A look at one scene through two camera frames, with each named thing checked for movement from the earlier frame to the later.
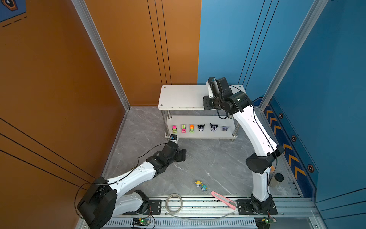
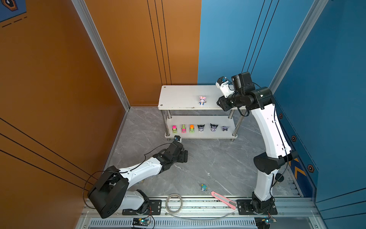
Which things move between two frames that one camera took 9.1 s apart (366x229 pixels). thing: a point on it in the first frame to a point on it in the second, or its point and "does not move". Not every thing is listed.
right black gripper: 206,103 to 224,105
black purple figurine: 201,128 does not move
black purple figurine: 213,127 does not move
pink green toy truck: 174,129 does not move
